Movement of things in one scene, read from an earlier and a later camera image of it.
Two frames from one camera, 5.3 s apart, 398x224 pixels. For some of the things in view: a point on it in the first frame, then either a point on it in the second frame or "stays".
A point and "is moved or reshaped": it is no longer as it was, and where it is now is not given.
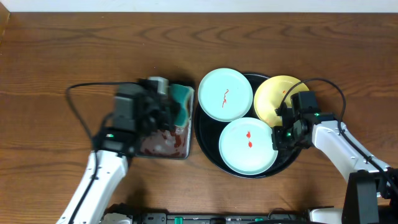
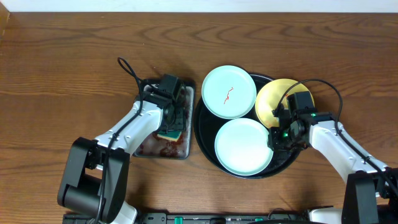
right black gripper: (278, 143) stays
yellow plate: (270, 94) stays
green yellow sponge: (185, 94) is moved or reshaped
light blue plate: (245, 147) stays
